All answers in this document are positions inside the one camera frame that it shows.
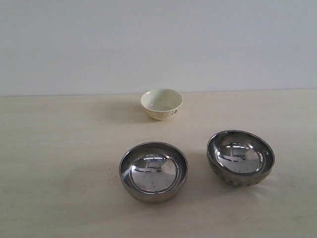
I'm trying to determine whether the smooth stainless steel bowl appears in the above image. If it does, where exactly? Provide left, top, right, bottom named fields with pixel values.
left=118, top=141, right=188, bottom=204

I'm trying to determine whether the cream ceramic floral bowl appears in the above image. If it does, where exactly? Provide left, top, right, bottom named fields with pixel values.
left=140, top=89, right=183, bottom=120

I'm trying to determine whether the ribbed stainless steel bowl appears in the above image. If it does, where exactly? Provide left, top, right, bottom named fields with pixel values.
left=207, top=130, right=275, bottom=187

